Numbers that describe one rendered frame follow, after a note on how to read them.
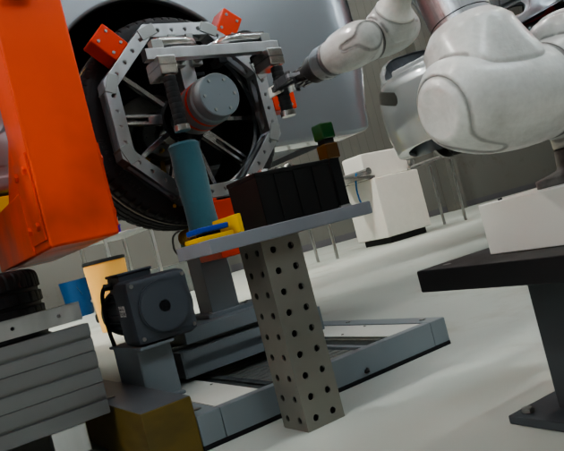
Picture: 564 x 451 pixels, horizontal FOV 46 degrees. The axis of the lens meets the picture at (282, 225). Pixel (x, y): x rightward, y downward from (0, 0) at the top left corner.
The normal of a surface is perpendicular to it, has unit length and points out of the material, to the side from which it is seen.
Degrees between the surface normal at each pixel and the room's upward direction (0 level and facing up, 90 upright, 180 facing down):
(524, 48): 74
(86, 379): 90
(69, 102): 90
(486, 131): 133
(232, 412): 90
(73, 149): 90
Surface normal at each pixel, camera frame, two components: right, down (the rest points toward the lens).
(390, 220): 0.54, -0.14
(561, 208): -0.84, 0.21
